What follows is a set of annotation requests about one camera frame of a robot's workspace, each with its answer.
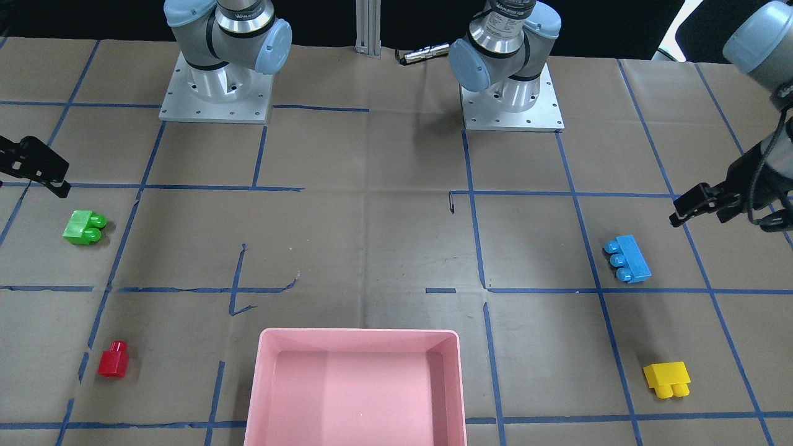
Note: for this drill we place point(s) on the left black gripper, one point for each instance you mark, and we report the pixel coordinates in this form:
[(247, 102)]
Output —
[(751, 165)]

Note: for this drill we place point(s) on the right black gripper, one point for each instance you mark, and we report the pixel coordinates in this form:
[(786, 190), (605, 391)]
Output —
[(30, 162)]

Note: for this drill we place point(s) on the green toy block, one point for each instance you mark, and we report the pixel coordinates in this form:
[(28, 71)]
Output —
[(84, 227)]

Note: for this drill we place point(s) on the blue toy block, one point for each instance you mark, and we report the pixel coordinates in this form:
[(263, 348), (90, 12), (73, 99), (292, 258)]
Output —
[(627, 260)]

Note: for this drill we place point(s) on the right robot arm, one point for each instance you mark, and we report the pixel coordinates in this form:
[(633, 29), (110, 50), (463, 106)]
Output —
[(229, 54)]

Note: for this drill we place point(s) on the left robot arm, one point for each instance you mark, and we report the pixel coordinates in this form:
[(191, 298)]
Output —
[(506, 47)]

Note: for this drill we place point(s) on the pink plastic box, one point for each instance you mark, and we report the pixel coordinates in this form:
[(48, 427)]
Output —
[(357, 386)]

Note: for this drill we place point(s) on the red toy block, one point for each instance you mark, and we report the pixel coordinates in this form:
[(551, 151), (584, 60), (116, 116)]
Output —
[(114, 361)]

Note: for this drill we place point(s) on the yellow toy block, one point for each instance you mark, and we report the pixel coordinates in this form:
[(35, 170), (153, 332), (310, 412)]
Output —
[(668, 379)]

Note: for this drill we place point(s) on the metal cylindrical tool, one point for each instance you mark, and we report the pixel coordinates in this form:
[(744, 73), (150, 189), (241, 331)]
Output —
[(409, 58)]

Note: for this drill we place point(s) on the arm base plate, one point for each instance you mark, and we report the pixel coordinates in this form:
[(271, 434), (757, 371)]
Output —
[(230, 94), (513, 105)]

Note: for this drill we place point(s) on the aluminium frame post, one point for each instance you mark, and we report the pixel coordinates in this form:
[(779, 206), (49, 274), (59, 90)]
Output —
[(367, 25)]

